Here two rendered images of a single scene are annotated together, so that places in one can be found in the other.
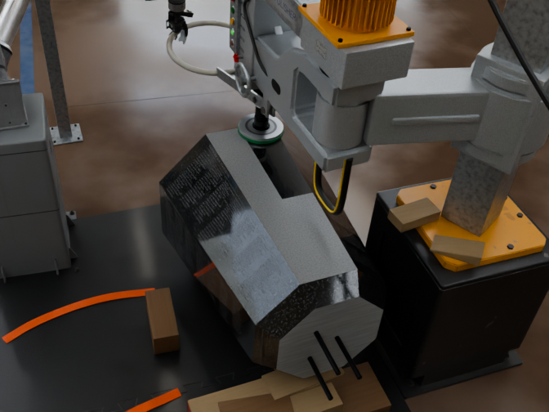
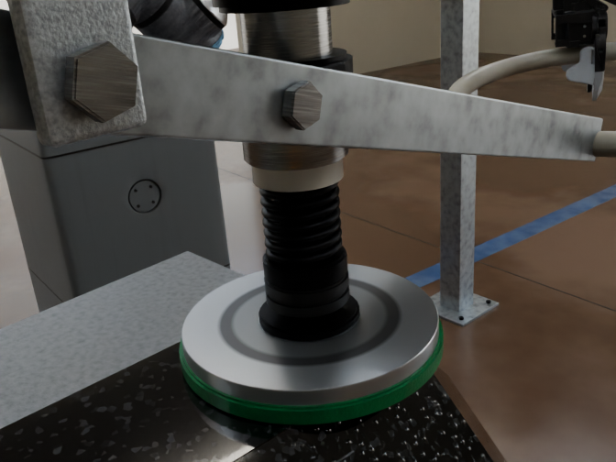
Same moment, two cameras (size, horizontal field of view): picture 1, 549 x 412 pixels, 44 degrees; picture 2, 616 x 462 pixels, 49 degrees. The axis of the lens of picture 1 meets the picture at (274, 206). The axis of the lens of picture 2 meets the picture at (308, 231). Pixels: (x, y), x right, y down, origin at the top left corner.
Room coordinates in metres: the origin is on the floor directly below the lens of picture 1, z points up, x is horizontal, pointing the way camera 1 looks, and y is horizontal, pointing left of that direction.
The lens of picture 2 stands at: (2.50, -0.38, 1.12)
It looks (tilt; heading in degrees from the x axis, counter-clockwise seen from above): 22 degrees down; 73
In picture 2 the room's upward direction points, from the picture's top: 4 degrees counter-clockwise
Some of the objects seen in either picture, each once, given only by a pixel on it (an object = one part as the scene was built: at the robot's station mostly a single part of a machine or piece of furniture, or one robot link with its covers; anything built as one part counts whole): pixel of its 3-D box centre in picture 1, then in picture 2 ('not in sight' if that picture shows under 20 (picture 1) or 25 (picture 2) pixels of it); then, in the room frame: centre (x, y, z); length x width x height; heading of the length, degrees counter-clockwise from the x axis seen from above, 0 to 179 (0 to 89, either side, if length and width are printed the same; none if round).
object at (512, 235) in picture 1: (469, 218); not in sight; (2.20, -0.84, 0.76); 0.49 x 0.49 x 0.05; 23
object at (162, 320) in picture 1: (162, 320); not in sight; (2.05, 0.50, 0.07); 0.30 x 0.12 x 0.12; 19
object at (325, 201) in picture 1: (330, 176); not in sight; (2.06, -0.21, 1.05); 0.23 x 0.03 x 0.32; 28
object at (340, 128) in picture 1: (341, 113); not in sight; (2.06, -0.21, 1.34); 0.19 x 0.19 x 0.20
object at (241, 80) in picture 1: (250, 78); not in sight; (2.48, 0.15, 1.19); 0.15 x 0.10 x 0.15; 28
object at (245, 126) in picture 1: (261, 127); (310, 322); (2.64, 0.10, 0.84); 0.21 x 0.21 x 0.01
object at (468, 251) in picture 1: (457, 246); not in sight; (1.98, -0.75, 0.80); 0.20 x 0.10 x 0.05; 71
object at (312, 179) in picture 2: not in sight; (296, 155); (2.64, 0.10, 0.98); 0.07 x 0.07 x 0.04
